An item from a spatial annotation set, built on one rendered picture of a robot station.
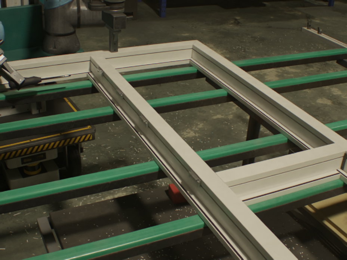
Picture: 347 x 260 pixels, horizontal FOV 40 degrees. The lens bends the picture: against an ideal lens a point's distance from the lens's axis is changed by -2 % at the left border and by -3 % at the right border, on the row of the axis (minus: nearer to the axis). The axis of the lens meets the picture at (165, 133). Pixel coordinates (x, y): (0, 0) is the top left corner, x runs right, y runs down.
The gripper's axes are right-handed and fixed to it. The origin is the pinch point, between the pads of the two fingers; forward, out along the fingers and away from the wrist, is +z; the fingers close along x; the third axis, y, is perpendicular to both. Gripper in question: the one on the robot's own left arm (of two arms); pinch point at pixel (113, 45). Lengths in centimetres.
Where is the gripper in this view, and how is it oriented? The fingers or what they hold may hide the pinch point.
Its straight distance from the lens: 179.7
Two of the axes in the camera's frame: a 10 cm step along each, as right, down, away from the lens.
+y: 9.0, -1.7, 4.0
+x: -4.3, -4.7, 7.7
